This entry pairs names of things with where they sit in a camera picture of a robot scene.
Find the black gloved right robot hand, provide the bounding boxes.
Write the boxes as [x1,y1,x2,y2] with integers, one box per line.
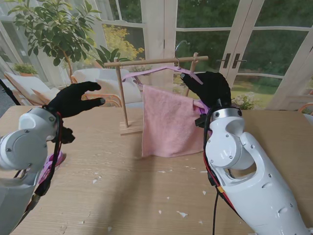
[180,71,232,108]

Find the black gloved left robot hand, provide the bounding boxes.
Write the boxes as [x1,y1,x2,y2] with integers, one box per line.
[45,82,106,118]

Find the purple clothes peg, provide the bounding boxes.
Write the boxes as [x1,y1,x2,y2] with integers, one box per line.
[194,99,211,117]
[39,151,67,184]

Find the pink square towel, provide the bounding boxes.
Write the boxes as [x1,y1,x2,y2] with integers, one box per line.
[141,84,206,158]

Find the pink plastic clothes hanger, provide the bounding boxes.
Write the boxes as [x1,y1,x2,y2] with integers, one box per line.
[121,40,204,93]

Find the printed garden backdrop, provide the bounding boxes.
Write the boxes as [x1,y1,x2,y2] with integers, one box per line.
[0,0,313,115]

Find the black tripod leg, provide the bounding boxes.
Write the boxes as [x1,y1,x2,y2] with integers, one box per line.
[0,78,22,106]

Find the wooden hanging rack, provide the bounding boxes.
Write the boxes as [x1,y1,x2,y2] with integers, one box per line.
[104,52,209,136]

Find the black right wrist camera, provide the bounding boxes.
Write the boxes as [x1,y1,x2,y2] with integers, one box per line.
[195,115,208,128]

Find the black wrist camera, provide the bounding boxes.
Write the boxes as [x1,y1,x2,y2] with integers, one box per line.
[195,115,208,128]
[60,126,76,144]

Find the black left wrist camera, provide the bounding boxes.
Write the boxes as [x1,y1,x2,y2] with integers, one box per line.
[60,126,76,144]

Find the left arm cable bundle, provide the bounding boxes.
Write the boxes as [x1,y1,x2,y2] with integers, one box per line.
[14,111,64,221]

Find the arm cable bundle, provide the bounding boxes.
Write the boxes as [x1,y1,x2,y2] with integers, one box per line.
[202,107,235,235]
[14,111,64,221]

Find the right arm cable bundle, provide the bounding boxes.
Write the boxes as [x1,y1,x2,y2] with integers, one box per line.
[202,107,235,235]

